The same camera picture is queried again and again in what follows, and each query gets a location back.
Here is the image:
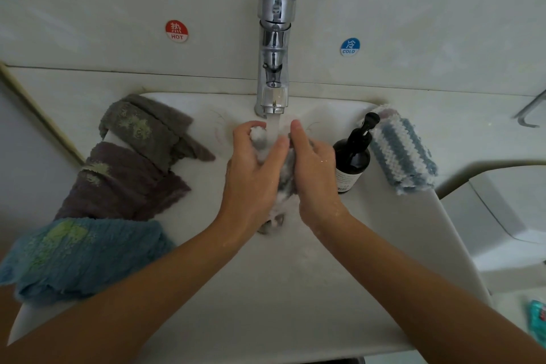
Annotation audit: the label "person's left hand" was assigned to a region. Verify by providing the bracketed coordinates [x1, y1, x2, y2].
[215, 121, 293, 243]

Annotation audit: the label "person's right hand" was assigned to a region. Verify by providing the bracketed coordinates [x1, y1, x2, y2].
[288, 119, 351, 238]

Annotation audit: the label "pink white striped cloth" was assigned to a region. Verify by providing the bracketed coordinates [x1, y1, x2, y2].
[370, 104, 402, 118]

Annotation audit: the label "white ceramic sink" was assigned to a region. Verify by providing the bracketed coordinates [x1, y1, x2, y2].
[7, 92, 491, 364]

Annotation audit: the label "brown cloth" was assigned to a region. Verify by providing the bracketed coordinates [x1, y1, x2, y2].
[55, 141, 191, 221]

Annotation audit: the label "blue stained cloth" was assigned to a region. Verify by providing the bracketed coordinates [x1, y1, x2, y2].
[0, 218, 176, 305]

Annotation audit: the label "person's right forearm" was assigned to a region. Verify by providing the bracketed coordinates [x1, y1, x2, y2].
[317, 214, 546, 364]

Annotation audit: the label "person's left forearm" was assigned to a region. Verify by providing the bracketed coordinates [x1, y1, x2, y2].
[0, 223, 249, 364]

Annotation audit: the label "metal sink drain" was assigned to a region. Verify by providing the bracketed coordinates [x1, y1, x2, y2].
[260, 213, 287, 234]

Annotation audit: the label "black pump soap bottle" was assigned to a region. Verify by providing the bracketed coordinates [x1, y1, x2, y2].
[333, 112, 382, 196]

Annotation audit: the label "chrome faucet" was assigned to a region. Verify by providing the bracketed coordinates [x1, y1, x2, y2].
[254, 0, 298, 117]

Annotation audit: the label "blue round sticker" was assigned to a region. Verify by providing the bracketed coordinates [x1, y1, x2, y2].
[340, 37, 362, 57]

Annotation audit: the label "red round sticker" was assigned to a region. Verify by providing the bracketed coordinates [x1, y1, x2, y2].
[164, 19, 191, 44]

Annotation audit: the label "gray patterned trousers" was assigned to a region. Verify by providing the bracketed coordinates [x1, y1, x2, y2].
[299, 355, 368, 364]

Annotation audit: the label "white toilet tank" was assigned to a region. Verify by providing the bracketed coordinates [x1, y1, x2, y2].
[441, 165, 546, 292]

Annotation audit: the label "white toilet lid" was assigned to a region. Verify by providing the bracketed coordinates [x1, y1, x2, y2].
[502, 291, 546, 352]

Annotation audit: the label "teal tube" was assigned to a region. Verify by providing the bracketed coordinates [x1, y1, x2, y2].
[527, 300, 546, 344]

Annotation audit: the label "metal wall shelf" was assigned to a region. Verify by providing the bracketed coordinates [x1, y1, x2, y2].
[515, 90, 546, 129]

